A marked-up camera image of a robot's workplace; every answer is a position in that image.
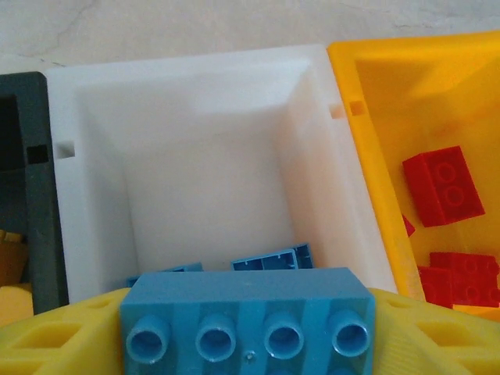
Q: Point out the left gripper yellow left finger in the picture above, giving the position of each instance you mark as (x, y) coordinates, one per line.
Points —
(58, 343)

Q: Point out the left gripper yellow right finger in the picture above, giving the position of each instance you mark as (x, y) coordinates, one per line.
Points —
(437, 343)

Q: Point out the red lego brick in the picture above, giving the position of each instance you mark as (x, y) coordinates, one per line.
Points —
(443, 185)
(408, 226)
(433, 285)
(476, 277)

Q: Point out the blue lego brick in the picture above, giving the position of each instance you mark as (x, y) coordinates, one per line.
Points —
(168, 273)
(269, 259)
(246, 297)

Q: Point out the black container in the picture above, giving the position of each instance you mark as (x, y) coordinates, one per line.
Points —
(41, 195)

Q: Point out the yellow container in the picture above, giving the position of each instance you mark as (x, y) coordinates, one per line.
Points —
(390, 117)

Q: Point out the white container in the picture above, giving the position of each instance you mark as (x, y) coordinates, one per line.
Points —
(195, 156)

